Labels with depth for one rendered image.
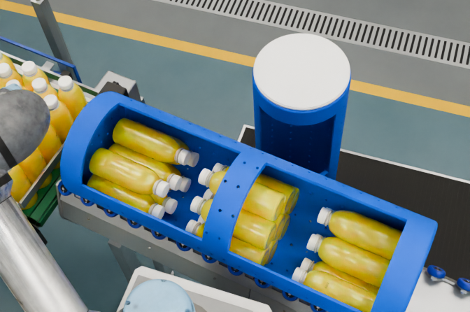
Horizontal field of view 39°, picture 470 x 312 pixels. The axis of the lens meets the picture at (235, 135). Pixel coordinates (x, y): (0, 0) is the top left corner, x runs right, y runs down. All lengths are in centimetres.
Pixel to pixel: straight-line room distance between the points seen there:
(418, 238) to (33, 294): 79
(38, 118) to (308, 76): 97
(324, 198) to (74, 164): 62
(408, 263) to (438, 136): 171
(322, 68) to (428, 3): 175
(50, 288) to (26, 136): 25
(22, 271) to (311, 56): 113
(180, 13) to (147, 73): 41
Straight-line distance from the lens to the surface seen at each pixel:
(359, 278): 161
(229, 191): 150
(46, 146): 191
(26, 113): 115
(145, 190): 165
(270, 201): 153
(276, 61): 196
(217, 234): 153
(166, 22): 352
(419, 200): 277
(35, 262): 115
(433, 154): 307
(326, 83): 191
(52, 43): 229
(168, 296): 119
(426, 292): 177
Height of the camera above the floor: 255
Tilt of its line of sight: 57 degrees down
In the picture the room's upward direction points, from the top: 5 degrees counter-clockwise
